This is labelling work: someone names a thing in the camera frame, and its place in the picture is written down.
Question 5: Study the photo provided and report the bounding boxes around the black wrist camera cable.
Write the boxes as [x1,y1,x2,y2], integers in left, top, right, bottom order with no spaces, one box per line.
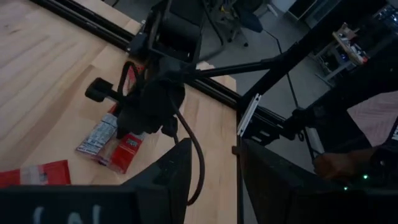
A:
[167,99,206,207]

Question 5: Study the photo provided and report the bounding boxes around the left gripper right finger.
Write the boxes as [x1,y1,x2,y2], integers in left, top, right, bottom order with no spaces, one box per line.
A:
[241,139,398,224]

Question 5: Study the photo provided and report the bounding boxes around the red popcorn bag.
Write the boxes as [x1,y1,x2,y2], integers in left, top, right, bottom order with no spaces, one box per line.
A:
[126,65,144,91]
[75,105,147,175]
[0,159,72,189]

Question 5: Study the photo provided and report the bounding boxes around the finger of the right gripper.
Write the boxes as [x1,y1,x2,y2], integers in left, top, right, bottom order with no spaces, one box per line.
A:
[85,77,126,105]

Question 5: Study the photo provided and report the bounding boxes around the person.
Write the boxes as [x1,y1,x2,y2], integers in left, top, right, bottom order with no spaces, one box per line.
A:
[313,90,398,187]

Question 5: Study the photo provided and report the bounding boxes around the person's hand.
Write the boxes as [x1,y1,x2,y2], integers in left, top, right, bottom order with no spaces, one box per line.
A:
[313,148,379,182]

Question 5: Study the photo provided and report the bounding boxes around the cluttered wooden shelf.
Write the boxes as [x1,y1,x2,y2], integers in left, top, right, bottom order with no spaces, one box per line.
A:
[312,21,373,90]

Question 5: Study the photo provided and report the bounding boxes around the black aluminium table frame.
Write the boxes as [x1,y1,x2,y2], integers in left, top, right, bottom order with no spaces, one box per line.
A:
[29,0,398,147]

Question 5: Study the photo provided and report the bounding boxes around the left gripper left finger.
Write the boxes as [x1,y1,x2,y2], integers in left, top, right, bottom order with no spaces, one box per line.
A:
[0,138,193,224]

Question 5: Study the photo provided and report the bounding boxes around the black office chair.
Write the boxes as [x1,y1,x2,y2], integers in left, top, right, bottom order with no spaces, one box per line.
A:
[214,0,270,49]

